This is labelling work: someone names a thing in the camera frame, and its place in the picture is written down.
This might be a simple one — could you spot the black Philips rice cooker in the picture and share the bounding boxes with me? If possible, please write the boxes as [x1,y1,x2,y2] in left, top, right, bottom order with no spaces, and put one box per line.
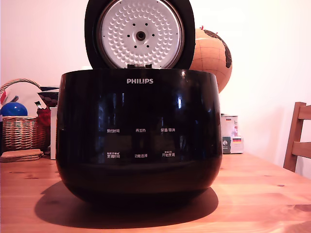
[55,68,223,204]

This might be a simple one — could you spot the black rice cooker lid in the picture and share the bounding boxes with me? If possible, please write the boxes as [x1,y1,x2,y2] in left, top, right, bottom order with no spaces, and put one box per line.
[84,0,196,70]

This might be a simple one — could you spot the white carton with flag print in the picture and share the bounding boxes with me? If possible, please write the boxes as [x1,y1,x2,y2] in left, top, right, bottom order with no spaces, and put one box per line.
[220,113,244,154]

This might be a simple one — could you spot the cork globe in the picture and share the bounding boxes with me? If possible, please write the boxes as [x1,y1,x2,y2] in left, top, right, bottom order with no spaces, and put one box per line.
[189,25,233,94]

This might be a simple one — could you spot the dark patterned bowl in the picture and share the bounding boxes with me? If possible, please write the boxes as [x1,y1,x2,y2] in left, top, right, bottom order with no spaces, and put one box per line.
[37,86,60,108]

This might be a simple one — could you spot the red knitted item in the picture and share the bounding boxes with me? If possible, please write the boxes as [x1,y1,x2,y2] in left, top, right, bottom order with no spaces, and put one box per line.
[36,107,51,127]

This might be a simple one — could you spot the stack of cork coasters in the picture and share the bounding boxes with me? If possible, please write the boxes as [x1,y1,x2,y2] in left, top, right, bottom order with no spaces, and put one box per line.
[0,149,44,163]

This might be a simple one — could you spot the wooden chair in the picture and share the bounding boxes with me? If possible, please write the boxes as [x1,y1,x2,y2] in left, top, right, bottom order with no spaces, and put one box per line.
[283,101,311,173]

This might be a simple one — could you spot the blue ball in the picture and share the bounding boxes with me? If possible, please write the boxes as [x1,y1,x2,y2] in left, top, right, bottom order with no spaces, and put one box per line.
[0,101,29,117]

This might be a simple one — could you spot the wicker basket with handle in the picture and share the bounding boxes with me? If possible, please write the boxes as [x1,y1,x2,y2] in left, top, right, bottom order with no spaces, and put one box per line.
[0,78,51,152]

